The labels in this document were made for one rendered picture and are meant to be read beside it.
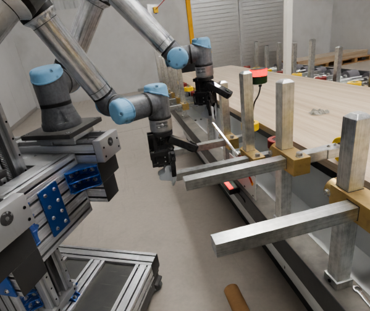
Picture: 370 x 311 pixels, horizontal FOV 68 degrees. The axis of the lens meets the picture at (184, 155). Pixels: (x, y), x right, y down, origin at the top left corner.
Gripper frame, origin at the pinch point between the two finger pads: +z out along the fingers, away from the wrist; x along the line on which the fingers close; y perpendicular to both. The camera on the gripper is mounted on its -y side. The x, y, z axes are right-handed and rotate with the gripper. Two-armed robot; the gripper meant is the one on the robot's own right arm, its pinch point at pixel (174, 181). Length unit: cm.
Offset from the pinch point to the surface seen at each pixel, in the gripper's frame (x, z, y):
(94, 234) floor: -98, 84, 55
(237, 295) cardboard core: -6, 74, -25
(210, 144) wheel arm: -23.4, -2.9, -21.5
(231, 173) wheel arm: 26.6, -13.2, -12.0
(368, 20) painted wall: -661, -48, -709
